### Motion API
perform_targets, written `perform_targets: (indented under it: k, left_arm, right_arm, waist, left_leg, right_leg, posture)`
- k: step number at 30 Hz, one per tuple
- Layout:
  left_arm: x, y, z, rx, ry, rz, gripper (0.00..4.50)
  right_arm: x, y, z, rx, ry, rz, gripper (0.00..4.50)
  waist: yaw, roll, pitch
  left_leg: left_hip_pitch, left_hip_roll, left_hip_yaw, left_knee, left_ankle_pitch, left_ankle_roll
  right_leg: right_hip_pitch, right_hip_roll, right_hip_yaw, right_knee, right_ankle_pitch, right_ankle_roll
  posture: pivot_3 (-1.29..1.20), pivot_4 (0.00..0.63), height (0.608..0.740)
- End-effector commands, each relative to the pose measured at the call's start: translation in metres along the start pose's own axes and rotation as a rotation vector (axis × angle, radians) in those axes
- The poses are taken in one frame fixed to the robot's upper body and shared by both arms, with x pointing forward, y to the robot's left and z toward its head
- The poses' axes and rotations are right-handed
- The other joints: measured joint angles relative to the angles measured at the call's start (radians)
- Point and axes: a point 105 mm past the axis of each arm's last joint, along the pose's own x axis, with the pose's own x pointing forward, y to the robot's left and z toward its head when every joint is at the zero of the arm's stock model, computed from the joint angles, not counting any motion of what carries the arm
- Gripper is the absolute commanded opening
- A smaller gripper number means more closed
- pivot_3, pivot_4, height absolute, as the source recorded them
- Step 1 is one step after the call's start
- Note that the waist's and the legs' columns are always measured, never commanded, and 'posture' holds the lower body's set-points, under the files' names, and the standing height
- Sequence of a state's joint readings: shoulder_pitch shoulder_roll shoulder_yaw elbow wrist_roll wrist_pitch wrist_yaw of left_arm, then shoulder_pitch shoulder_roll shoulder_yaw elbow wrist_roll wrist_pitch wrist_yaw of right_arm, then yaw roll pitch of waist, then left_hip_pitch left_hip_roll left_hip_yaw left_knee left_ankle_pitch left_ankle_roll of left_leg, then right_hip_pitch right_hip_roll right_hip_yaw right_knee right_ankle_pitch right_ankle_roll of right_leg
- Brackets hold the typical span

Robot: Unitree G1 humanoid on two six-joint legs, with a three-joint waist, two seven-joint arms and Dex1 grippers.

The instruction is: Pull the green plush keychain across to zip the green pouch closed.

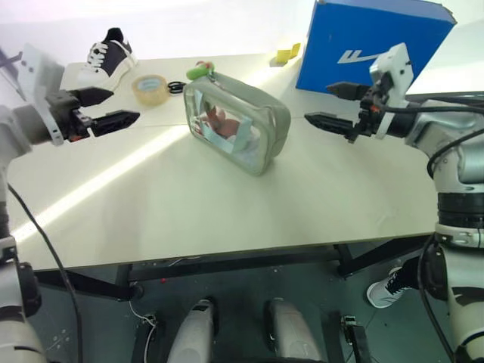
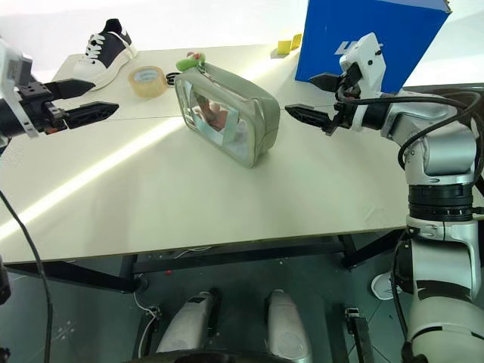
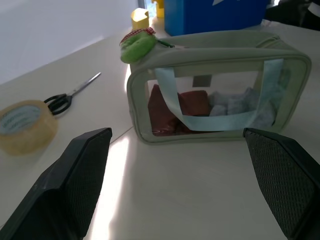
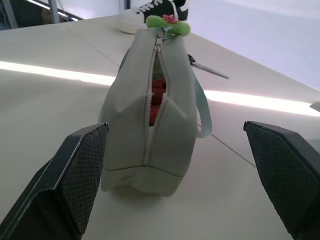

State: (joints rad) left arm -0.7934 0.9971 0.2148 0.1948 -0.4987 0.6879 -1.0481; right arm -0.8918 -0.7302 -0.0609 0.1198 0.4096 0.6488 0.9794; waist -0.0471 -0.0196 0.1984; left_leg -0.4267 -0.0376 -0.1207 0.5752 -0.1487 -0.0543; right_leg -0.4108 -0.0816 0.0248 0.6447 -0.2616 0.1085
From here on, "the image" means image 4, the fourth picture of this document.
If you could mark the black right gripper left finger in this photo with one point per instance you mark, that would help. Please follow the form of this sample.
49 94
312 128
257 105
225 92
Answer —
62 180

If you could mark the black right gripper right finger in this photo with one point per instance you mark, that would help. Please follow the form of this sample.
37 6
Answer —
287 180

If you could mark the grey zippered pouch bag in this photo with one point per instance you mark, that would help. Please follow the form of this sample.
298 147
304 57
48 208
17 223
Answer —
140 137

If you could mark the red item inside pouch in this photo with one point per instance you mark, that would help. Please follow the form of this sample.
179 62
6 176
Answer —
157 100

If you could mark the green plush zipper charm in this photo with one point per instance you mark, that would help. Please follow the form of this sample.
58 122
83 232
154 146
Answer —
162 23

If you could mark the black and white sneaker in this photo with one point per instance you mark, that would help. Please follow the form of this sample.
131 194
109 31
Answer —
152 13

